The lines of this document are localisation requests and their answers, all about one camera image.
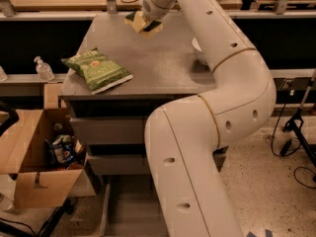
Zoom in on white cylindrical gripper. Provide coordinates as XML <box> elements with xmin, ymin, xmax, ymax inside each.
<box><xmin>124</xmin><ymin>0</ymin><xmax>176</xmax><ymax>38</ymax></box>

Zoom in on green yellow sponge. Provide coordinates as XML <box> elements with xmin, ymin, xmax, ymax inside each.
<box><xmin>124</xmin><ymin>11</ymin><xmax>162</xmax><ymax>34</ymax></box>

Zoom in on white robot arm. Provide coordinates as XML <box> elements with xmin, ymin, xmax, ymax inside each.
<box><xmin>131</xmin><ymin>0</ymin><xmax>277</xmax><ymax>237</ymax></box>

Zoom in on grey drawer cabinet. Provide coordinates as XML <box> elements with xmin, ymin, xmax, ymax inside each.
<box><xmin>58</xmin><ymin>12</ymin><xmax>228</xmax><ymax>237</ymax></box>

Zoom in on grey top drawer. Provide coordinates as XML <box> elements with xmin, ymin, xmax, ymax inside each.
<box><xmin>70</xmin><ymin>118</ymin><xmax>144</xmax><ymax>145</ymax></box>

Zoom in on grey drawer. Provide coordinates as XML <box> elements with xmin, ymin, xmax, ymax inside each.
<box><xmin>100</xmin><ymin>175</ymin><xmax>169</xmax><ymax>237</ymax></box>
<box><xmin>88</xmin><ymin>144</ymin><xmax>150</xmax><ymax>176</ymax></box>
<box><xmin>70</xmin><ymin>118</ymin><xmax>144</xmax><ymax>145</ymax></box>

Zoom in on grey middle drawer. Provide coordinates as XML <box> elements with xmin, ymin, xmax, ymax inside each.
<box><xmin>88</xmin><ymin>144</ymin><xmax>150</xmax><ymax>176</ymax></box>

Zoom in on grey bottom drawer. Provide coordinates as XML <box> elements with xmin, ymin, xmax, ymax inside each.
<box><xmin>100</xmin><ymin>175</ymin><xmax>169</xmax><ymax>237</ymax></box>

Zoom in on white ceramic bowl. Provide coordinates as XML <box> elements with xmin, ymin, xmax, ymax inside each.
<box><xmin>192</xmin><ymin>39</ymin><xmax>207</xmax><ymax>65</ymax></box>

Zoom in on green chip bag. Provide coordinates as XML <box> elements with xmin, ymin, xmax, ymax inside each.
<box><xmin>62</xmin><ymin>48</ymin><xmax>133</xmax><ymax>95</ymax></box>

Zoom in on clear sanitizer pump bottle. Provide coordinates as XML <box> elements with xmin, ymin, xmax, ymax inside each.
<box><xmin>34</xmin><ymin>56</ymin><xmax>54</xmax><ymax>81</ymax></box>

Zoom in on snack packages in box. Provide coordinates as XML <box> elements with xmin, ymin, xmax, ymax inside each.
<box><xmin>44</xmin><ymin>122</ymin><xmax>86</xmax><ymax>170</ymax></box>

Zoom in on black tripod stand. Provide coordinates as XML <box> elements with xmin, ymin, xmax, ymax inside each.
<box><xmin>281</xmin><ymin>68</ymin><xmax>316</xmax><ymax>184</ymax></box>

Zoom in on brown cardboard box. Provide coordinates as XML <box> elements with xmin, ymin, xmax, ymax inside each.
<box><xmin>0</xmin><ymin>84</ymin><xmax>98</xmax><ymax>210</ymax></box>

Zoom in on black handle at left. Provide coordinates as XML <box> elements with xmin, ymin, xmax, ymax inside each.
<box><xmin>0</xmin><ymin>101</ymin><xmax>19</xmax><ymax>136</ymax></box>

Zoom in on black floor cable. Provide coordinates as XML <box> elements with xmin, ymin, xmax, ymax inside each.
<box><xmin>270</xmin><ymin>79</ymin><xmax>316</xmax><ymax>190</ymax></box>

